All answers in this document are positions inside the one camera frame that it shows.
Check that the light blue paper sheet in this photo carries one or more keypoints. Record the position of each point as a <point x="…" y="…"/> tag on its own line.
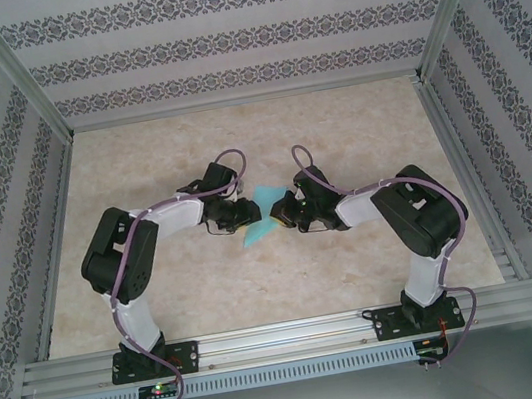
<point x="265" y="194"/>

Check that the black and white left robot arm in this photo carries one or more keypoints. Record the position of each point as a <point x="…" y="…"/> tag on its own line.
<point x="124" y="262"/>

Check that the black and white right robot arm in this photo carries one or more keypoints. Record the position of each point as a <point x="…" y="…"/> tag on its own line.
<point x="420" y="215"/>

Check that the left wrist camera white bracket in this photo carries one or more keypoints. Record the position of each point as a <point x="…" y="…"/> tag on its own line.
<point x="236" y="190"/>

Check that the aluminium frame crossbar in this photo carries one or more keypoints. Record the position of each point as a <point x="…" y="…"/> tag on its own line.
<point x="245" y="100"/>

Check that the aluminium mounting rail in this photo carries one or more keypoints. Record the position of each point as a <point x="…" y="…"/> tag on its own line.
<point x="288" y="338"/>

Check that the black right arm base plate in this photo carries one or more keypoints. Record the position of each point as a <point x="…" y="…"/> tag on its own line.
<point x="389" y="324"/>

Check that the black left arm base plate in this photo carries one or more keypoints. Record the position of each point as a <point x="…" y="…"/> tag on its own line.
<point x="187" y="356"/>

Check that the aluminium side rail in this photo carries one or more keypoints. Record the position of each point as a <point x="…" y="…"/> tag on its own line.
<point x="465" y="178"/>
<point x="55" y="243"/>

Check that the aluminium frame post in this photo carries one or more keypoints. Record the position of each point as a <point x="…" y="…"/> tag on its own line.
<point x="445" y="4"/>
<point x="23" y="71"/>

